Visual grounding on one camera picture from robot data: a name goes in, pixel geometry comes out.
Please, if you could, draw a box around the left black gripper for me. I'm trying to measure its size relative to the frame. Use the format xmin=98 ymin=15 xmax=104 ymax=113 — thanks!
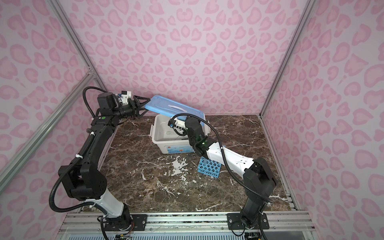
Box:
xmin=112 ymin=96 xmax=150 ymax=121

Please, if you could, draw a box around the blue plastic box lid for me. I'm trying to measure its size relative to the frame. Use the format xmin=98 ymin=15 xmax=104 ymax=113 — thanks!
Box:
xmin=145 ymin=95 xmax=205 ymax=128

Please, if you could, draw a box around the white plastic storage box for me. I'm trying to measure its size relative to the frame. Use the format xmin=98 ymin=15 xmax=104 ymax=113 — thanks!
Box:
xmin=150 ymin=115 xmax=194 ymax=154

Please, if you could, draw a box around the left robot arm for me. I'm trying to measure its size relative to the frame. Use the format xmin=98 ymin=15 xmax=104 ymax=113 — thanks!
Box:
xmin=49 ymin=91 xmax=150 ymax=231

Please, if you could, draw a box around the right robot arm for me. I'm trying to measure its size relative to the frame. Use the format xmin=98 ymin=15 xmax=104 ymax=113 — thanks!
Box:
xmin=165 ymin=113 xmax=277 ymax=233

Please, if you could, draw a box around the blue test tube rack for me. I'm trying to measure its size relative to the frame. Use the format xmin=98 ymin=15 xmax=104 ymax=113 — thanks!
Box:
xmin=198 ymin=157 xmax=222 ymax=178

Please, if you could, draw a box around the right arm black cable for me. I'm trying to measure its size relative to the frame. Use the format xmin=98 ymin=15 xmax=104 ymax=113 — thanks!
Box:
xmin=167 ymin=113 xmax=274 ymax=205

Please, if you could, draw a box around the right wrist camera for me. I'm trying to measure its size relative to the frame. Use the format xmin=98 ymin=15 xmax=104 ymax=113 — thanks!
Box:
xmin=168 ymin=118 xmax=186 ymax=130

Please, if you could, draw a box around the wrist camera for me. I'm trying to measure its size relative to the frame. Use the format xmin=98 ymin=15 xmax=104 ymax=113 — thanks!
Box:
xmin=168 ymin=118 xmax=186 ymax=130
xmin=117 ymin=91 xmax=132 ymax=105

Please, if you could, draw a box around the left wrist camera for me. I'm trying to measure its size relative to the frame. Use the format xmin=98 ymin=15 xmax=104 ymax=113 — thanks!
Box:
xmin=117 ymin=91 xmax=132 ymax=105

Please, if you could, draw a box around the diagonal aluminium frame bar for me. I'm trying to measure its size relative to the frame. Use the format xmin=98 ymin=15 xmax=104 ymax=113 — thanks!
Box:
xmin=1 ymin=71 xmax=95 ymax=192

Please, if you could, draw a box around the aluminium corner frame post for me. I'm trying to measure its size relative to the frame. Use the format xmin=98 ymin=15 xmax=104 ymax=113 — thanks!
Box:
xmin=46 ymin=1 xmax=107 ymax=97

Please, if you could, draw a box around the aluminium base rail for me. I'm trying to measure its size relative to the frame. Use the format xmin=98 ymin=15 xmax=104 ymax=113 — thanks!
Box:
xmin=56 ymin=211 xmax=319 ymax=240

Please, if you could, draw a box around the right aluminium corner post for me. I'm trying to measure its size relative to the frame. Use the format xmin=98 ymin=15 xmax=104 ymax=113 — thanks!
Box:
xmin=259 ymin=0 xmax=319 ymax=119

